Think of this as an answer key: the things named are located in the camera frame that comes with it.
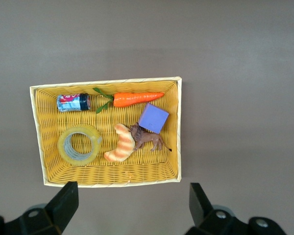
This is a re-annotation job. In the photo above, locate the toy croissant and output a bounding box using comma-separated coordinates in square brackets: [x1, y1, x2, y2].
[103, 123, 135, 163]

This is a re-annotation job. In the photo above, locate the yellow wicker basket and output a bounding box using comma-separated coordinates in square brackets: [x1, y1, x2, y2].
[29, 76, 182, 188]

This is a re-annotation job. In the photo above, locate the yellow clear tape roll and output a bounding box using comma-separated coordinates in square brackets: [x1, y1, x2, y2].
[57, 124, 103, 166]

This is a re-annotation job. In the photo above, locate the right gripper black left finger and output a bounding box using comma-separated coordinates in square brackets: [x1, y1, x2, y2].
[0, 181, 79, 235]

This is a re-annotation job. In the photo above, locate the purple cube block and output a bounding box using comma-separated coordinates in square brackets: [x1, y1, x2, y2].
[138, 103, 170, 134]

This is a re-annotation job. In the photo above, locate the orange toy carrot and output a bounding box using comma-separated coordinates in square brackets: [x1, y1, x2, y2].
[92, 87, 165, 114]

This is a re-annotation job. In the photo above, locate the brown toy lion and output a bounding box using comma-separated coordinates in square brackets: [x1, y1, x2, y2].
[129, 122, 173, 153]

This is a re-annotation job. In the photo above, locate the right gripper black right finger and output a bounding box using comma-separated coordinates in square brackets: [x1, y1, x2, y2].
[185, 182, 287, 235]

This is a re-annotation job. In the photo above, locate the small can with black lid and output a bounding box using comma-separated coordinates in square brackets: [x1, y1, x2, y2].
[56, 93, 92, 113]

